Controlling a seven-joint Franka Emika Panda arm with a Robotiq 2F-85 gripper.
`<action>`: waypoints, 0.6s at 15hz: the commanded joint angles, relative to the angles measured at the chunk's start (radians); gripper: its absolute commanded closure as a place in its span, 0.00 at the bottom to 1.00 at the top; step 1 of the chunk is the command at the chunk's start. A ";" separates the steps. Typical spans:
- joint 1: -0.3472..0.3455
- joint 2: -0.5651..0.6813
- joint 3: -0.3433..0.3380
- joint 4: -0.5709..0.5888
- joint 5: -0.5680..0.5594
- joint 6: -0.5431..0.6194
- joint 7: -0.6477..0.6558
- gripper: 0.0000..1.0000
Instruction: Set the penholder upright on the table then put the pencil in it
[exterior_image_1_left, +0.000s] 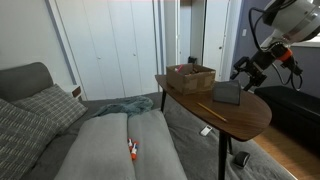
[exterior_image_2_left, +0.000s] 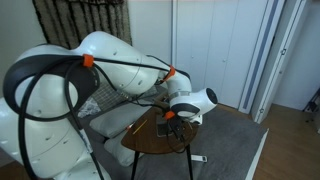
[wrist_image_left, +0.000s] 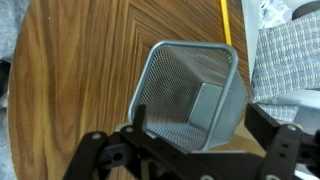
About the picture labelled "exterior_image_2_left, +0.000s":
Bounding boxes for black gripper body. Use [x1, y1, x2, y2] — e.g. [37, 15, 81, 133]
[167, 116, 188, 140]

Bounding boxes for yellow pencil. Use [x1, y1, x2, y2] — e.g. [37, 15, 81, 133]
[132, 119, 149, 136]

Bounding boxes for round wooden side table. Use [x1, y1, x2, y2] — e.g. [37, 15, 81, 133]
[120, 104, 200, 180]

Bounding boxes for white power strip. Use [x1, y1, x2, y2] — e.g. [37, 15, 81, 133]
[190, 154, 209, 164]

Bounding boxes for grey floor rug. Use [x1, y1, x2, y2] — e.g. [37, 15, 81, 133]
[133, 101, 270, 180]

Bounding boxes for white pillow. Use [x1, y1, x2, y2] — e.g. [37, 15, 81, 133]
[103, 129, 145, 168]

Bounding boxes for checkered cushion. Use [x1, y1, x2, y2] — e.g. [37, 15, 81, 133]
[90, 81, 159, 112]

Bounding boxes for crumpled white cloth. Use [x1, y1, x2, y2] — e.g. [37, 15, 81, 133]
[77, 96, 102, 119]

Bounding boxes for white wardrobe doors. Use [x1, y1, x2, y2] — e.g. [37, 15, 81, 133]
[171, 0, 270, 110]

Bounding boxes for white door with blue stripe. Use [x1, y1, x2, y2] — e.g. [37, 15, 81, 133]
[237, 0, 287, 115]

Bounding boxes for black metal rack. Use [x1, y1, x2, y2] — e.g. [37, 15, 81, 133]
[302, 87, 320, 115]

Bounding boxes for orange cable clip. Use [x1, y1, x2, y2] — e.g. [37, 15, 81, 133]
[162, 110, 177, 121]
[162, 64, 177, 83]
[82, 53, 95, 69]

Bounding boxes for white door with round handle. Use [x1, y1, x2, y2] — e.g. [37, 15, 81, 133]
[251, 0, 308, 125]

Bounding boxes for brown striped wall hanging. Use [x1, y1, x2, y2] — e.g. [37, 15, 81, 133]
[32, 0, 133, 50]

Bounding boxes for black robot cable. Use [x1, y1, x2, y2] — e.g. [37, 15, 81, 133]
[17, 54, 192, 180]

